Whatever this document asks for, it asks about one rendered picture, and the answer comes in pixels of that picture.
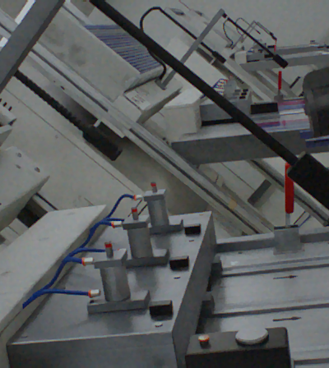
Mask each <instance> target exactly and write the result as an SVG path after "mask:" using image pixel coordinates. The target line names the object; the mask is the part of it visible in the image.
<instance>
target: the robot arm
mask: <svg viewBox="0 0 329 368"><path fill-rule="evenodd" d="M302 88H303V92H304V100H305V105H306V106H305V108H306V109H307V114H308V120H309V124H310V125H309V127H310V128H311V131H312V134H313V138H318V137H322V136H328V135H329V66H327V67H323V68H319V69H317V70H315V69H313V70H312V71H311V72H309V73H307V74H306V75H305V77H304V81H303V85H302Z"/></svg>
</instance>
